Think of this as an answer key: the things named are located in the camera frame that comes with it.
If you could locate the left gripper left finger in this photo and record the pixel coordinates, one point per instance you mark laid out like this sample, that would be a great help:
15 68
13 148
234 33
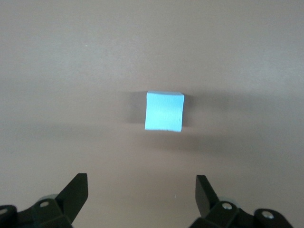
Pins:
69 202

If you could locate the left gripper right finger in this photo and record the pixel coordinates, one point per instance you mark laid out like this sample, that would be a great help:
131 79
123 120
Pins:
209 206

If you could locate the light blue foam block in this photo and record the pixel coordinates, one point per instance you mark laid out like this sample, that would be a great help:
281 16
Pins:
164 111

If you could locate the brown table mat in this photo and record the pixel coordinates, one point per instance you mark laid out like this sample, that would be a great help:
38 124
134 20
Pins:
71 83

